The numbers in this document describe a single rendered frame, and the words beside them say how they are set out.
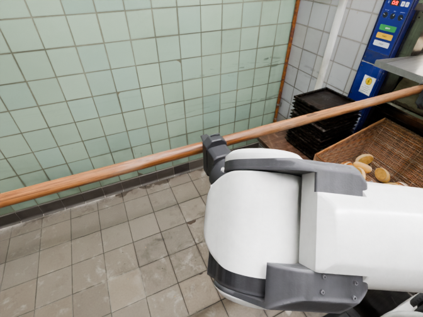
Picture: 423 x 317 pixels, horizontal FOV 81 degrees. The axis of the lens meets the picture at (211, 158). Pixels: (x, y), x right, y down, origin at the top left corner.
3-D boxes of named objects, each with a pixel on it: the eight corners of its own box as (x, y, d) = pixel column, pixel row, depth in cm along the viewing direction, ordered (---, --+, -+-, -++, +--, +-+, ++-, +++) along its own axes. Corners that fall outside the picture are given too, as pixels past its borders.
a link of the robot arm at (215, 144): (192, 138, 58) (213, 170, 49) (230, 129, 60) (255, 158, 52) (196, 177, 66) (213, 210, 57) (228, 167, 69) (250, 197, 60)
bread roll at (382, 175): (379, 183, 136) (384, 187, 138) (391, 176, 132) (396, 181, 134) (370, 170, 143) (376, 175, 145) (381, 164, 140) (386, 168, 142)
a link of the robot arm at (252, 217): (221, 245, 39) (172, 279, 21) (227, 182, 41) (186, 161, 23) (291, 256, 37) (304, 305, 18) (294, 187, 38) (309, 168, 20)
